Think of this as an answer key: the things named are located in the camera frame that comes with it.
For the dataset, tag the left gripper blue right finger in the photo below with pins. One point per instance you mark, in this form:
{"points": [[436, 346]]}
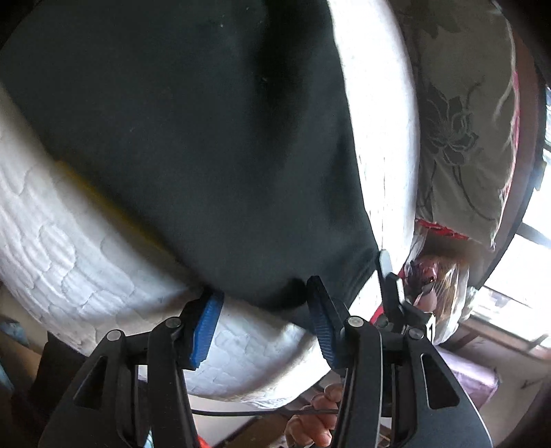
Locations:
{"points": [[328, 318]]}

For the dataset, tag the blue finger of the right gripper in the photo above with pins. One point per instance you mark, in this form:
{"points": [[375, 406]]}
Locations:
{"points": [[385, 275]]}

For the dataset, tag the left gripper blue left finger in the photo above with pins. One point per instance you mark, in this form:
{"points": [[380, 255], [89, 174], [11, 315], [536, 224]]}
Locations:
{"points": [[205, 328]]}

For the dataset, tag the black pants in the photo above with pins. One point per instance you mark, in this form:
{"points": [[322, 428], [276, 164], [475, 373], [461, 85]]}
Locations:
{"points": [[223, 126]]}

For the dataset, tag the right hand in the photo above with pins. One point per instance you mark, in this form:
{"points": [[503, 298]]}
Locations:
{"points": [[307, 430]]}

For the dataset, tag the pink cloth on floor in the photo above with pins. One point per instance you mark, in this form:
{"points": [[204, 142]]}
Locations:
{"points": [[479, 382]]}

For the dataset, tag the white quilted bedspread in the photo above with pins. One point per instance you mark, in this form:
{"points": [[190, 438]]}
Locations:
{"points": [[79, 269]]}

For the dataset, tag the grey floral pillow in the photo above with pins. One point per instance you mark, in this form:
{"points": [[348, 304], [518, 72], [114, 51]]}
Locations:
{"points": [[464, 64]]}

